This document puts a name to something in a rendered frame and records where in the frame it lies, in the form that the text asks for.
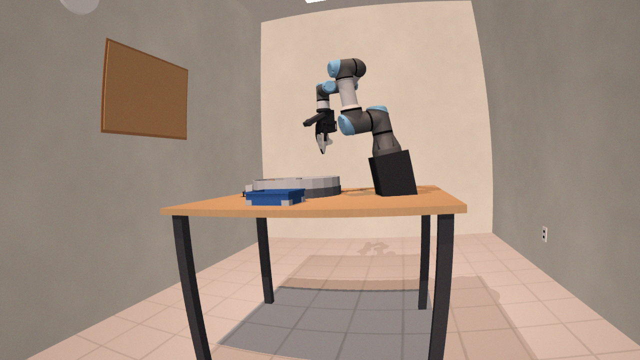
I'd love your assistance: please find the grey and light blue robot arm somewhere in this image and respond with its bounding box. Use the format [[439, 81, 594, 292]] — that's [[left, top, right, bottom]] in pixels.
[[316, 58, 402, 157]]

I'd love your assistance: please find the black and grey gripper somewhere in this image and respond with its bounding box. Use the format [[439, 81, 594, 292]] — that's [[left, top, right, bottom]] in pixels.
[[315, 108, 337, 154]]

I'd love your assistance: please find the blue plastic crate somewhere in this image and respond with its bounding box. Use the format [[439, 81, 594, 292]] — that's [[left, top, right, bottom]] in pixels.
[[244, 188, 306, 206]]

